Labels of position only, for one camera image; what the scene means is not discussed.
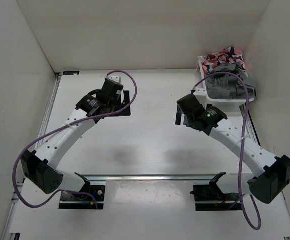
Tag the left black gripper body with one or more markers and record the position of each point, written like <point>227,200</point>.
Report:
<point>114,105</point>

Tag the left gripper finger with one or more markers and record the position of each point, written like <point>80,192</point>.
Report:
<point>121,111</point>
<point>125,98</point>

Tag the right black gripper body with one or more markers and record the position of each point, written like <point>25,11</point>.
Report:
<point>208,107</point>

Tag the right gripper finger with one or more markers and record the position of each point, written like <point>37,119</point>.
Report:
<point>178,117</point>
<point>187,122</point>

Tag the grey shorts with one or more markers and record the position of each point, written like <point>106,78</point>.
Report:
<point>227,87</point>

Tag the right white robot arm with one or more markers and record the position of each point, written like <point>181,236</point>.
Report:
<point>269,175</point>

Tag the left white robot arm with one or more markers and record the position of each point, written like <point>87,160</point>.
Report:
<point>40,165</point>

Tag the pink patterned shorts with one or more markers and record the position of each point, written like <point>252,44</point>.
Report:
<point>230,55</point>

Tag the white plastic basket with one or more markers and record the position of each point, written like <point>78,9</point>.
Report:
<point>201,93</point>

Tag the blue label sticker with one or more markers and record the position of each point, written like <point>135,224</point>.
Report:
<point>70,73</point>

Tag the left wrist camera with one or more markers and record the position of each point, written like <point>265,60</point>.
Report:
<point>112,87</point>

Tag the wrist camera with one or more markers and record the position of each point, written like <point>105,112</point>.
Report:
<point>189,102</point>
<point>112,87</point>

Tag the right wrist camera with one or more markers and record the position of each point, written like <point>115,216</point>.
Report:
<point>189,102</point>

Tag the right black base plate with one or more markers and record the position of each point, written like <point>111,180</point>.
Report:
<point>209,198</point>

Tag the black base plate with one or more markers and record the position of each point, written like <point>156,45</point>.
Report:
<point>69,201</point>
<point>209,198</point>

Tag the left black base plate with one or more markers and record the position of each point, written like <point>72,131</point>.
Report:
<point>69,201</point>

